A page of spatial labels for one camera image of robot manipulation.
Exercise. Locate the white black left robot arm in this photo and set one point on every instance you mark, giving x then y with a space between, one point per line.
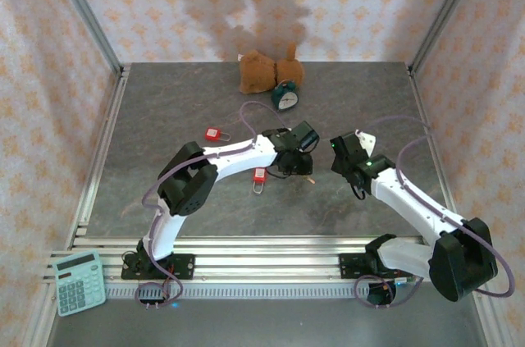
238 158

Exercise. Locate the light teal calculator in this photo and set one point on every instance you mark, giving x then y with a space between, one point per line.
78 283

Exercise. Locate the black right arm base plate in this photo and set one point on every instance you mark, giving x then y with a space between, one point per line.
348 267

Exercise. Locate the aluminium corner post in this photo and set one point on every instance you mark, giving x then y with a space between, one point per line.
82 6
448 6

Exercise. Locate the teal alarm clock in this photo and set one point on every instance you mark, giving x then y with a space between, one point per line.
285 97

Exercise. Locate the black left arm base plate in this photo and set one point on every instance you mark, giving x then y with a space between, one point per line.
182 267

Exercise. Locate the aluminium side rail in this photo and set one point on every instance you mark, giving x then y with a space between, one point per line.
102 150
444 183

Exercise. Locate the black base connector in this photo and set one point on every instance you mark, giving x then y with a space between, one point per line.
149 302
379 293

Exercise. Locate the red padlock with danger label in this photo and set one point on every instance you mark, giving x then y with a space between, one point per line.
259 175

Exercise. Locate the red padlock with white label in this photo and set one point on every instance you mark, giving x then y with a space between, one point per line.
212 134

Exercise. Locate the brown plush toy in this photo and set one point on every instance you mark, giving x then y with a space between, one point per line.
258 72

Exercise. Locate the aluminium front rails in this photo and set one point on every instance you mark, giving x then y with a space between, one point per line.
266 258

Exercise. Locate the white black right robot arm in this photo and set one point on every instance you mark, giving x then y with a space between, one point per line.
410 203

